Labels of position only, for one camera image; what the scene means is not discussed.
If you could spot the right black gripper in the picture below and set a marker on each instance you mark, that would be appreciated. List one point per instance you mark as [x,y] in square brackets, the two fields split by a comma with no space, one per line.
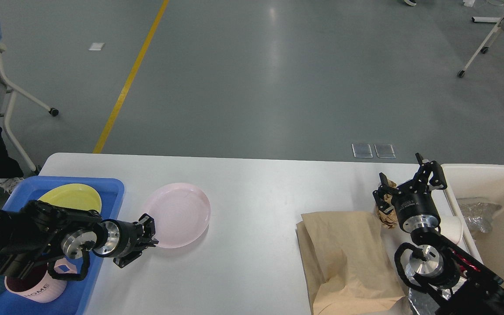
[414,206]

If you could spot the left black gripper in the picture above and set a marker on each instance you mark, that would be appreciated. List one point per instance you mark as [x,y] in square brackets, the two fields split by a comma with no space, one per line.
[125,241]

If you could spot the pink plate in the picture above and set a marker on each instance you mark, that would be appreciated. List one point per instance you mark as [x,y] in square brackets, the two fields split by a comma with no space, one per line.
[181,213]

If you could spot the pink HOME mug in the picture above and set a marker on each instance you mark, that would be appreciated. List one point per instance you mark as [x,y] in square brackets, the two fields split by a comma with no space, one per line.
[38,285]

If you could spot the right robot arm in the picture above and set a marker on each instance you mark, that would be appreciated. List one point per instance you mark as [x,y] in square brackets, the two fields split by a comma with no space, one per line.
[431,263]

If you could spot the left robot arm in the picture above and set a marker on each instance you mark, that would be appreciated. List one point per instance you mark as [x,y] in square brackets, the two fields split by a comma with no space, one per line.
[62,229]

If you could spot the right floor outlet plate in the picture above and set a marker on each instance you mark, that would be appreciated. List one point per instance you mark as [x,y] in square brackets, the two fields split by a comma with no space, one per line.
[385,151]

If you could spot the floor outlet plate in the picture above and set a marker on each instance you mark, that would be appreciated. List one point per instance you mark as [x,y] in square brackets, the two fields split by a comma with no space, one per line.
[385,151]
[362,150]

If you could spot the crumpled brown paper ball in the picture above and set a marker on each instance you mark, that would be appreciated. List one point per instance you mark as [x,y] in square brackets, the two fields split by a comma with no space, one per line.
[389,221]

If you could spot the left floor outlet plate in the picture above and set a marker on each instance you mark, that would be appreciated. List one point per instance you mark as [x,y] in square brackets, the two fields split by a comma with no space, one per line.
[362,150]

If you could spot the white paper cup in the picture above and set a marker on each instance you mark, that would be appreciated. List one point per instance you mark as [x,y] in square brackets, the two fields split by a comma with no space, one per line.
[452,228]

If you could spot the yellow plate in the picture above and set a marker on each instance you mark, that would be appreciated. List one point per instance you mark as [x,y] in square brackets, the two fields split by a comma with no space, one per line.
[74,196]

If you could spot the crumpled clear plastic wrap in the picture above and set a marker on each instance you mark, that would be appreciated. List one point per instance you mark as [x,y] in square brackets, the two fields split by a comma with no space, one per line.
[478,214]

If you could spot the blue plastic tray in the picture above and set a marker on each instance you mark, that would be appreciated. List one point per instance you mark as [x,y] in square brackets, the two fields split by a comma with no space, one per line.
[74,300]

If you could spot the white plastic bin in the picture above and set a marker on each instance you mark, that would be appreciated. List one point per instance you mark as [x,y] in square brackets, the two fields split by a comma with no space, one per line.
[480,181]

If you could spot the crushed red can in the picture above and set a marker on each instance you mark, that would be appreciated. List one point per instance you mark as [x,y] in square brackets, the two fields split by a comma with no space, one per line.
[467,264]

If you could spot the brown paper bag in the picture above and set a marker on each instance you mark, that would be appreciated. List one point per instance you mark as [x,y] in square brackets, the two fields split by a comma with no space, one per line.
[346,266]

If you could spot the walking person in jeans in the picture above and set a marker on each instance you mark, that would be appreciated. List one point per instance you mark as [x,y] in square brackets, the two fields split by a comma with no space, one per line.
[410,2]

